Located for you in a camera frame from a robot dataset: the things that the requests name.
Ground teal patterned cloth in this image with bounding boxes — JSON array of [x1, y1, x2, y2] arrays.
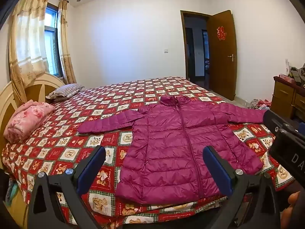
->
[[4, 178, 18, 204]]

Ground window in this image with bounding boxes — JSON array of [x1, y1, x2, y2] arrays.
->
[[44, 3, 63, 78]]

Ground wide beige floral curtain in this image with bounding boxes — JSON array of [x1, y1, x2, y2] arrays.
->
[[8, 0, 50, 101]]

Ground narrow beige floral curtain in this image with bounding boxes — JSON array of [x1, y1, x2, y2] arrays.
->
[[58, 0, 77, 84]]

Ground red checkered printed blanket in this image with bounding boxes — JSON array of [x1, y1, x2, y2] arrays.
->
[[1, 76, 295, 229]]

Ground pink folded quilt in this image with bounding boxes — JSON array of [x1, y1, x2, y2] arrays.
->
[[3, 101, 56, 144]]

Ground magenta puffer jacket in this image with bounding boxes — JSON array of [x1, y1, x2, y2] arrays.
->
[[77, 95, 268, 204]]

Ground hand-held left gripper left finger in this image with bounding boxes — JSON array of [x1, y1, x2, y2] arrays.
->
[[27, 145, 107, 229]]

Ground striped pillow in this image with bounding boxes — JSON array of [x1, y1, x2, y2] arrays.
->
[[46, 83, 84, 100]]

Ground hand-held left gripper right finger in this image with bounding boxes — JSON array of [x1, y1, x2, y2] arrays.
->
[[202, 145, 284, 229]]

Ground wooden headboard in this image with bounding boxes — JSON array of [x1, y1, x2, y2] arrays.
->
[[0, 73, 66, 229]]

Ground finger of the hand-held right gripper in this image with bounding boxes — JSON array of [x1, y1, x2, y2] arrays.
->
[[263, 109, 287, 135]]

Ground brown wooden desk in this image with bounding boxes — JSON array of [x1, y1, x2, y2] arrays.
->
[[273, 76, 305, 122]]

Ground grey clothes pile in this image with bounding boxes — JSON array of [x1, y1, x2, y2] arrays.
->
[[287, 63, 305, 89]]

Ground mixed clothes pile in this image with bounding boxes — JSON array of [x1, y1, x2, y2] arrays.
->
[[248, 98, 272, 110]]

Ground brown wooden door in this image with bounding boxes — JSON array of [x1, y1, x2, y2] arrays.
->
[[206, 10, 237, 101]]

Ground red paper door decoration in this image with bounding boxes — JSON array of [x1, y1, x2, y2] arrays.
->
[[216, 26, 227, 40]]

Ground person's right hand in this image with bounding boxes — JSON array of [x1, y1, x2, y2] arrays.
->
[[287, 191, 301, 218]]

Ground dark wooden door frame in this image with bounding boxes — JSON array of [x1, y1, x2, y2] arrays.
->
[[180, 10, 212, 83]]

